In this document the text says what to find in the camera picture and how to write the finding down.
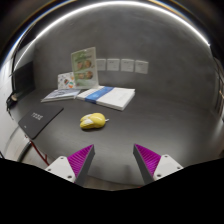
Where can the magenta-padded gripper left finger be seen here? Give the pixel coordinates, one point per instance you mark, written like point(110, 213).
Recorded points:
point(63, 166)

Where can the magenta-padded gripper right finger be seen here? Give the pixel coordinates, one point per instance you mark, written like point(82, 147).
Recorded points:
point(165, 165)

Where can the yellow computer mouse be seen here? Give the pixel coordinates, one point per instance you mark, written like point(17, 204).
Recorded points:
point(92, 120)

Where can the grey-blue booklet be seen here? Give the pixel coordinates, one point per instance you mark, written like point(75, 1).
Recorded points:
point(60, 94)

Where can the white book with blue band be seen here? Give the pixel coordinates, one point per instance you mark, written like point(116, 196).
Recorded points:
point(111, 96)

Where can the white card with colourful print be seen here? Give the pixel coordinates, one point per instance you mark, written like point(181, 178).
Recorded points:
point(65, 81)

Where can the black monitor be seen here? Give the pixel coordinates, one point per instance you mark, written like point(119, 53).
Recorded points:
point(24, 79)

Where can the green upright brochure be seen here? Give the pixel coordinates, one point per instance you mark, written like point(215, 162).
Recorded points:
point(84, 68)

